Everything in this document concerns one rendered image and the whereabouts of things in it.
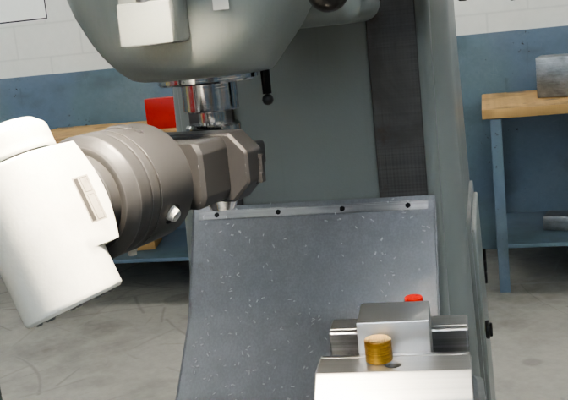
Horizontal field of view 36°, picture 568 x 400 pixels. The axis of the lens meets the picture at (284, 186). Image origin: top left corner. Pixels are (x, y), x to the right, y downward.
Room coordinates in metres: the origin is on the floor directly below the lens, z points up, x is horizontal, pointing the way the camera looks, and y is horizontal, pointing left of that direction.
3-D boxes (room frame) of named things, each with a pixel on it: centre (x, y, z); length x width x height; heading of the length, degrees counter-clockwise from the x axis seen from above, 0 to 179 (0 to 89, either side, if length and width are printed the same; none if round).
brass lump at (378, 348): (0.68, -0.06, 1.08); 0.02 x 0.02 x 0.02
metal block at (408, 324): (0.71, -0.08, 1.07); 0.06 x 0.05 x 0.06; 79
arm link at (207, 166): (0.67, 0.10, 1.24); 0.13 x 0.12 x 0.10; 63
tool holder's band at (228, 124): (0.75, 0.05, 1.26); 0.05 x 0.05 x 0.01
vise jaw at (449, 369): (0.66, -0.07, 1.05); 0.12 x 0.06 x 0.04; 79
